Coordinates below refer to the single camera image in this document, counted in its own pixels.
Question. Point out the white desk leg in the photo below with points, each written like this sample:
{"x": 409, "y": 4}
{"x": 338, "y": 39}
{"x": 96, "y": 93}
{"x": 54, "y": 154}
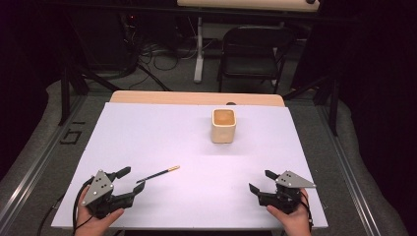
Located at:
{"x": 198, "y": 59}

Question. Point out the black pen with gold end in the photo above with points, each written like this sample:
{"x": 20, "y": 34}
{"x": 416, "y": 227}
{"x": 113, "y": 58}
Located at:
{"x": 157, "y": 174}

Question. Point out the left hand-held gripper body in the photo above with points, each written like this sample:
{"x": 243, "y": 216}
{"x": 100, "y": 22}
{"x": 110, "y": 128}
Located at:
{"x": 98, "y": 190}

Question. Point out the black computer tower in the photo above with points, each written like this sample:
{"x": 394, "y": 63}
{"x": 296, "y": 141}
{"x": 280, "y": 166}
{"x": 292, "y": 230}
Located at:
{"x": 131, "y": 36}

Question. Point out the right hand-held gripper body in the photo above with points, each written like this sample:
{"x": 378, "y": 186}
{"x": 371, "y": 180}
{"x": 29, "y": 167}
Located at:
{"x": 285, "y": 193}

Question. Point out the person's left hand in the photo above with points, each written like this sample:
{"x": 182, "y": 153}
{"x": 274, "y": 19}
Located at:
{"x": 95, "y": 224}

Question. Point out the black folding chair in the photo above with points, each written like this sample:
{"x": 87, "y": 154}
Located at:
{"x": 252, "y": 62}

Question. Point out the wooden table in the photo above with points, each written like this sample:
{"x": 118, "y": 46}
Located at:
{"x": 183, "y": 97}

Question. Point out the light wooden desk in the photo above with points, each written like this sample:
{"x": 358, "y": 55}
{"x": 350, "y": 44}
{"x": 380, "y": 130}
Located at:
{"x": 246, "y": 4}

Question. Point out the aluminium floor rail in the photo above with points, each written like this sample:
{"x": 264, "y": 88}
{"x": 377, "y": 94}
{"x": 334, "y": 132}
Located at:
{"x": 347, "y": 170}
{"x": 39, "y": 164}

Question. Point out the black metal stand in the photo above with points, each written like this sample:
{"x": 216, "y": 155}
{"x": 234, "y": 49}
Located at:
{"x": 70, "y": 85}
{"x": 331, "y": 98}

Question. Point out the person's right hand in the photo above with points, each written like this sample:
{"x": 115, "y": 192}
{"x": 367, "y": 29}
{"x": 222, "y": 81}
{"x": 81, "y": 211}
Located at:
{"x": 295, "y": 221}

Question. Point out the white board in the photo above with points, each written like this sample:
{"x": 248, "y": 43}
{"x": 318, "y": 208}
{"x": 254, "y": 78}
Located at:
{"x": 183, "y": 157}

